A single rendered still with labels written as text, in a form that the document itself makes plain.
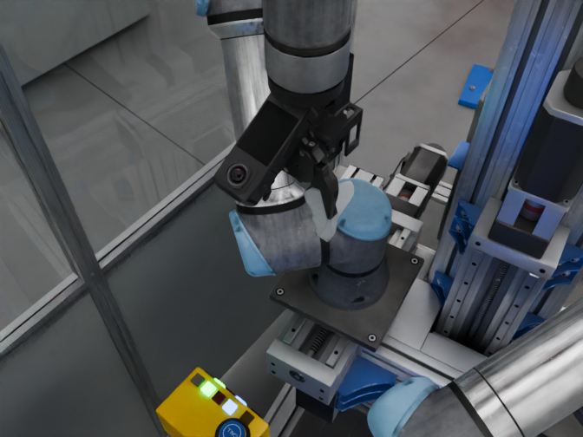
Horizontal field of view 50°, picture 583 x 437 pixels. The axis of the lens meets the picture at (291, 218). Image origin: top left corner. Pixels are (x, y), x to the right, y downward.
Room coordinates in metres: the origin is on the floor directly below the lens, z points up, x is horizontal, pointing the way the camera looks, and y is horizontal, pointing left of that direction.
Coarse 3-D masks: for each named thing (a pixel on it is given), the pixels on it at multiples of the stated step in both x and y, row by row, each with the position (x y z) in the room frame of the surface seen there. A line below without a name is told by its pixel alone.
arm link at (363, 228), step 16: (368, 192) 0.66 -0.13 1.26; (352, 208) 0.63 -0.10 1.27; (368, 208) 0.63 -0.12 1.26; (384, 208) 0.63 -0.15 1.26; (352, 224) 0.59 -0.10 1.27; (368, 224) 0.60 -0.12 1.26; (384, 224) 0.61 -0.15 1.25; (320, 240) 0.58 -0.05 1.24; (336, 240) 0.59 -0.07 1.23; (352, 240) 0.59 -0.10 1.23; (368, 240) 0.59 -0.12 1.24; (384, 240) 0.61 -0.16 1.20; (336, 256) 0.58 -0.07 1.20; (352, 256) 0.58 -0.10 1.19; (368, 256) 0.59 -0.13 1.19; (352, 272) 0.59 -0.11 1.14
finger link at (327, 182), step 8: (320, 168) 0.41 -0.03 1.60; (328, 168) 0.42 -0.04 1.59; (320, 176) 0.41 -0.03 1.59; (328, 176) 0.41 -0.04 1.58; (336, 176) 0.42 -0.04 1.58; (312, 184) 0.42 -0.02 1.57; (320, 184) 0.41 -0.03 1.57; (328, 184) 0.41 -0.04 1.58; (336, 184) 0.41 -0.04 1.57; (328, 192) 0.40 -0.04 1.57; (336, 192) 0.41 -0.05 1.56; (328, 200) 0.40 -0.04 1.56; (336, 200) 0.41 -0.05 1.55; (328, 208) 0.40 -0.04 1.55; (336, 208) 0.41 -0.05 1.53; (328, 216) 0.40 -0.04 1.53
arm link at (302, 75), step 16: (272, 48) 0.43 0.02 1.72; (272, 64) 0.43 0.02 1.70; (288, 64) 0.42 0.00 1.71; (304, 64) 0.42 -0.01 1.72; (320, 64) 0.42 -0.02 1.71; (336, 64) 0.43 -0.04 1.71; (272, 80) 0.43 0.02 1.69; (288, 80) 0.42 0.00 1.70; (304, 80) 0.42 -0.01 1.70; (320, 80) 0.42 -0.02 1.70; (336, 80) 0.43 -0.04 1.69
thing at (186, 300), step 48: (192, 240) 0.87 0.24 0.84; (144, 288) 0.75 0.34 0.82; (192, 288) 0.84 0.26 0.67; (240, 288) 0.97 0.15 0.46; (48, 336) 0.57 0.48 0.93; (96, 336) 0.63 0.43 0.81; (144, 336) 0.71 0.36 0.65; (192, 336) 0.82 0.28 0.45; (240, 336) 0.95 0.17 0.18; (0, 384) 0.48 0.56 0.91; (48, 384) 0.53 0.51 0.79; (96, 384) 0.59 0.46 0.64; (144, 384) 0.67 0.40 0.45; (0, 432) 0.43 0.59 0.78; (48, 432) 0.48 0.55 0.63; (96, 432) 0.55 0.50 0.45; (144, 432) 0.63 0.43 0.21
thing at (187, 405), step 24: (192, 384) 0.41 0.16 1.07; (216, 384) 0.41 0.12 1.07; (168, 408) 0.37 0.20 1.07; (192, 408) 0.37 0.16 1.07; (216, 408) 0.37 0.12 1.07; (240, 408) 0.37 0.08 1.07; (168, 432) 0.36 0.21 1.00; (192, 432) 0.33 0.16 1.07; (216, 432) 0.33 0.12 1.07; (264, 432) 0.33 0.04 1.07
